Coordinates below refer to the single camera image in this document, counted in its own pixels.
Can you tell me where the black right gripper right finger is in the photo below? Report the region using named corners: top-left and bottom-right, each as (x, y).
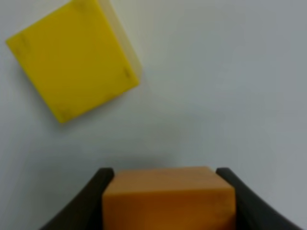
top-left (216, 168), bottom-right (301, 230)

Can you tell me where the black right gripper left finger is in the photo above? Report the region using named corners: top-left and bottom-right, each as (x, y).
top-left (41, 168), bottom-right (114, 230)

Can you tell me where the orange cube block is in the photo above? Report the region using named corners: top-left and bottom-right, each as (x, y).
top-left (102, 167), bottom-right (236, 230)

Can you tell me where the yellow cube block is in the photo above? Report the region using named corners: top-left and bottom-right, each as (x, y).
top-left (6, 0), bottom-right (142, 123)

